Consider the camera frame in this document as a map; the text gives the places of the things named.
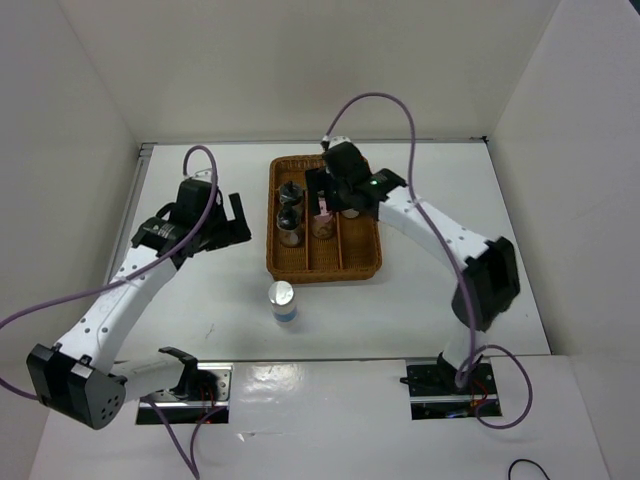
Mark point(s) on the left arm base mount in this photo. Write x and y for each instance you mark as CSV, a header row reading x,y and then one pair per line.
x,y
208,400

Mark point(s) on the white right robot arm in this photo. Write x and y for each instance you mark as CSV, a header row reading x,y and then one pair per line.
x,y
485,271

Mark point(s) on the silver-capped blue-label bottle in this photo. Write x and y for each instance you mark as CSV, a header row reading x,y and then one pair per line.
x,y
283,304

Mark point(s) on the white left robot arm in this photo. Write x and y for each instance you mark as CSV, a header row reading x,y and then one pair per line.
x,y
79,375

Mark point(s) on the black-capped white spice bottle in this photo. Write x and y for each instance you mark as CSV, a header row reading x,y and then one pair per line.
x,y
293,195

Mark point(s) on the silver-capped white spice bottle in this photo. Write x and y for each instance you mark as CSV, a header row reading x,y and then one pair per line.
x,y
350,213

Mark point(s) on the black-capped brown spice bottle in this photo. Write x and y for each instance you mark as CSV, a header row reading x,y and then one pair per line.
x,y
289,225

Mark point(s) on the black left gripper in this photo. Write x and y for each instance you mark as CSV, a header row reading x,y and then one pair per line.
x,y
233,230

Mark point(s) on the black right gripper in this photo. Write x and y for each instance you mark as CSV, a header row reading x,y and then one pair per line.
x,y
319,180

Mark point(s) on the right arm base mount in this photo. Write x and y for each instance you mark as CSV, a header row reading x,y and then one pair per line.
x,y
433,394

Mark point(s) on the pink-capped spice bottle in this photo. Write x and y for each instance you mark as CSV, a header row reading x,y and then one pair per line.
x,y
323,224

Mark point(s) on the brown wicker divided tray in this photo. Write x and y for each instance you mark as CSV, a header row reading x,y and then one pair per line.
x,y
352,253

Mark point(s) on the aluminium table edge rail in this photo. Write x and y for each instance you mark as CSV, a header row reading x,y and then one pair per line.
x,y
122,241

